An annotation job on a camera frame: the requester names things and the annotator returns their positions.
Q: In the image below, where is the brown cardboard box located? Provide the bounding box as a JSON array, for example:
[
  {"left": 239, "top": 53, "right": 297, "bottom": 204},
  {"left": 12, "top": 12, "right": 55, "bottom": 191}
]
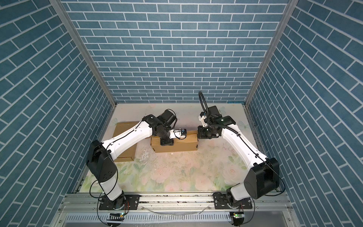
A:
[
  {"left": 112, "top": 121, "right": 140, "bottom": 163},
  {"left": 150, "top": 131, "right": 198, "bottom": 153}
]

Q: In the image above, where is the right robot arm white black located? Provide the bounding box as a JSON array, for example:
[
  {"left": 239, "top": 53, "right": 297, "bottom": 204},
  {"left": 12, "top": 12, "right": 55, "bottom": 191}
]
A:
[{"left": 198, "top": 106, "right": 280, "bottom": 202}]

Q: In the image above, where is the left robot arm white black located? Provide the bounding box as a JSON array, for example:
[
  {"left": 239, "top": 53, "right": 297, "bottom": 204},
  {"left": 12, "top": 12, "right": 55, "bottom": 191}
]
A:
[{"left": 86, "top": 109, "right": 187, "bottom": 204}]

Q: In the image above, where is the right green circuit board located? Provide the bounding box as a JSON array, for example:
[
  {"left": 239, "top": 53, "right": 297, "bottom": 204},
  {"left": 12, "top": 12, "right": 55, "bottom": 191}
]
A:
[{"left": 230, "top": 212, "right": 245, "bottom": 222}]

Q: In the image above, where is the green circuit board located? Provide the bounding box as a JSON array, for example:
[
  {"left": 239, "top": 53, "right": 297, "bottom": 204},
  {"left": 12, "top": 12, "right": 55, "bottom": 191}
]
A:
[
  {"left": 106, "top": 213, "right": 125, "bottom": 222},
  {"left": 230, "top": 212, "right": 245, "bottom": 222}
]

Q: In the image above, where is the left green circuit board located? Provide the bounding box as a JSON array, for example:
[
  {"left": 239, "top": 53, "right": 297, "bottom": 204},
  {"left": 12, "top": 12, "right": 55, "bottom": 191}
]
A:
[{"left": 106, "top": 213, "right": 125, "bottom": 222}]

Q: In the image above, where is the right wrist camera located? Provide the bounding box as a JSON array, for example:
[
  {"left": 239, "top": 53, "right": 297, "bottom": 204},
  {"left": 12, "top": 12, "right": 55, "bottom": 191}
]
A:
[{"left": 199, "top": 112, "right": 208, "bottom": 127}]

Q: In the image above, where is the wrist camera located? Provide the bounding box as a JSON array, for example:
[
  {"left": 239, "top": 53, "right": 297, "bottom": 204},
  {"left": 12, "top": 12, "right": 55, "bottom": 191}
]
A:
[
  {"left": 199, "top": 112, "right": 208, "bottom": 127},
  {"left": 169, "top": 129, "right": 187, "bottom": 140}
]

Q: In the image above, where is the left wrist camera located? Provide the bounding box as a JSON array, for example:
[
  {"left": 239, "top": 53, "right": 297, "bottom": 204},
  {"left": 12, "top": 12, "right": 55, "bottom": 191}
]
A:
[{"left": 169, "top": 129, "right": 187, "bottom": 140}]

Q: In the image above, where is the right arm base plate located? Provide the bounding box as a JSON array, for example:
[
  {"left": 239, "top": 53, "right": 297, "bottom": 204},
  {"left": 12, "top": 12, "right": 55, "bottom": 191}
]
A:
[{"left": 212, "top": 192, "right": 252, "bottom": 210}]

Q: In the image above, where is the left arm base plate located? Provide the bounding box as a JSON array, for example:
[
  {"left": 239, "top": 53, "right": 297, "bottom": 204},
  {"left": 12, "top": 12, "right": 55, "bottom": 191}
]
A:
[{"left": 98, "top": 194, "right": 140, "bottom": 211}]

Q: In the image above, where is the white slotted cable duct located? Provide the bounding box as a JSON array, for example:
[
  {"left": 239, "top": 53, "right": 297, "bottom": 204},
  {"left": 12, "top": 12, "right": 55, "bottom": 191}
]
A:
[{"left": 65, "top": 212, "right": 231, "bottom": 224}]

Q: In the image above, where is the aluminium front rail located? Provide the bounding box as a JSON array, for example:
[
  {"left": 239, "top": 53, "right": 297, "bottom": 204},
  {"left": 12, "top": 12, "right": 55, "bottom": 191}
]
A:
[{"left": 59, "top": 192, "right": 293, "bottom": 213}]

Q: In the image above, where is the right aluminium corner post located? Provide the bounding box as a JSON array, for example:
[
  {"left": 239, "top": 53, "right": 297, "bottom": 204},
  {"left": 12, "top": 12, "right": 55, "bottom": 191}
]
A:
[{"left": 245, "top": 0, "right": 298, "bottom": 107}]

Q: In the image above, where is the aluminium corner post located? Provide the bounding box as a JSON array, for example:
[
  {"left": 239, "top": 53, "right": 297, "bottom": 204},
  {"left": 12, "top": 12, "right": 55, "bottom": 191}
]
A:
[
  {"left": 245, "top": 0, "right": 298, "bottom": 107},
  {"left": 49, "top": 0, "right": 117, "bottom": 107}
]

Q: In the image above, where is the left aluminium corner post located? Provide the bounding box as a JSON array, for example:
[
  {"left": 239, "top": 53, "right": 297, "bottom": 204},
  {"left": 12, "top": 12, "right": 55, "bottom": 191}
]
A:
[{"left": 49, "top": 0, "right": 117, "bottom": 107}]

